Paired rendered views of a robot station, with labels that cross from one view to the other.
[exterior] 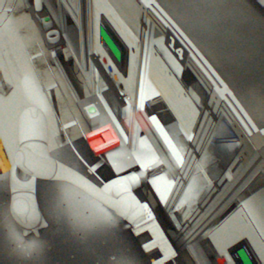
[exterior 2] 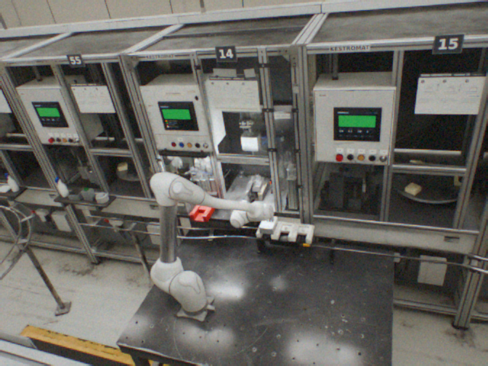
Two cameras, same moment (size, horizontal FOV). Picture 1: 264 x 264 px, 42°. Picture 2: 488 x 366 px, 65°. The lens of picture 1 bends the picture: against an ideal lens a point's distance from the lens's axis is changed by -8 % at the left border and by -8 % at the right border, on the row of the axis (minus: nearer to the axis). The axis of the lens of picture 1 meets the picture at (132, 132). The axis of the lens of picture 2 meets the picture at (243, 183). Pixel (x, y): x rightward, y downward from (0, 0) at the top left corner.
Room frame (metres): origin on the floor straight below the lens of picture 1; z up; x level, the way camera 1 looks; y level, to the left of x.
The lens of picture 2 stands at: (-1.06, 1.08, 2.56)
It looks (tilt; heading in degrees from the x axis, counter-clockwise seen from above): 33 degrees down; 327
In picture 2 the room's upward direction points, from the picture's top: 9 degrees counter-clockwise
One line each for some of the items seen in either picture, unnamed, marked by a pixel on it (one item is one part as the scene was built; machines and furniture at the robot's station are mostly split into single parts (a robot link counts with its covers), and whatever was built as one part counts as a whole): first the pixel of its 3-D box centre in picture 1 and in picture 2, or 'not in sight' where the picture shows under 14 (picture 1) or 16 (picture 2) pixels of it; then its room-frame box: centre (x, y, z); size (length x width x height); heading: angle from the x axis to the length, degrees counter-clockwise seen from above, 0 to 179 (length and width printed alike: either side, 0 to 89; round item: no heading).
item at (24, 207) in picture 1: (24, 210); (189, 288); (0.50, 0.57, 0.85); 0.18 x 0.16 x 0.22; 15
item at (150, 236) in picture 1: (149, 236); (285, 234); (0.45, -0.16, 0.84); 0.36 x 0.14 x 0.10; 34
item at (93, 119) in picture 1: (93, 115); (184, 204); (1.11, 0.23, 0.97); 0.08 x 0.08 x 0.12; 34
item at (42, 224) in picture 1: (30, 221); (197, 305); (0.48, 0.56, 0.71); 0.22 x 0.18 x 0.06; 34
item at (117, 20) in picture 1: (135, 37); (184, 112); (1.17, 0.03, 1.60); 0.42 x 0.29 x 0.46; 34
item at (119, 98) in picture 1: (107, 77); (182, 152); (1.10, 0.14, 1.37); 0.36 x 0.04 x 0.04; 34
